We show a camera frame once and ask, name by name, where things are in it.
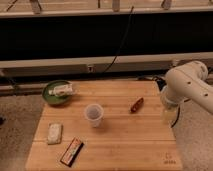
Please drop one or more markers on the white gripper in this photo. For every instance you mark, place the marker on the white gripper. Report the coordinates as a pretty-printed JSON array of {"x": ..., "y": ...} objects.
[{"x": 170, "y": 111}]

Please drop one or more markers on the red pepper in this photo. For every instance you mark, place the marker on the red pepper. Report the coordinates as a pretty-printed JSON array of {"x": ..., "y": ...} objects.
[{"x": 137, "y": 105}]

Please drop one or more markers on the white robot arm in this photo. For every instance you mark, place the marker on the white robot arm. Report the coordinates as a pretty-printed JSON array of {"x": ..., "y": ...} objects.
[{"x": 185, "y": 81}]

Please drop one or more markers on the translucent ceramic cup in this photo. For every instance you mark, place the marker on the translucent ceramic cup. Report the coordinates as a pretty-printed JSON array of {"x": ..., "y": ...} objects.
[{"x": 94, "y": 114}]

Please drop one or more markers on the wooden cutting board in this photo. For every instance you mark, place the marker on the wooden cutting board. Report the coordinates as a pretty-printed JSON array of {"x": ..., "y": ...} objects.
[{"x": 123, "y": 141}]

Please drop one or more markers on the white bottle in bowl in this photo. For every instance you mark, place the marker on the white bottle in bowl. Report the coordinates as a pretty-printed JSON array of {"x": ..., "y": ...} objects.
[{"x": 61, "y": 90}]

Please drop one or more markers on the brown candy bar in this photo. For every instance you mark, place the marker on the brown candy bar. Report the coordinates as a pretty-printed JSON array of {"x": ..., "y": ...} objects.
[{"x": 71, "y": 152}]

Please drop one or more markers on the green bowl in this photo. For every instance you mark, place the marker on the green bowl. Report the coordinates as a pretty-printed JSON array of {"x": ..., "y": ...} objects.
[{"x": 55, "y": 100}]

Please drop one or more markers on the white wrapped packet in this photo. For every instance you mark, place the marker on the white wrapped packet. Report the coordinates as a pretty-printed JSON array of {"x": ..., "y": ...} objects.
[{"x": 54, "y": 133}]

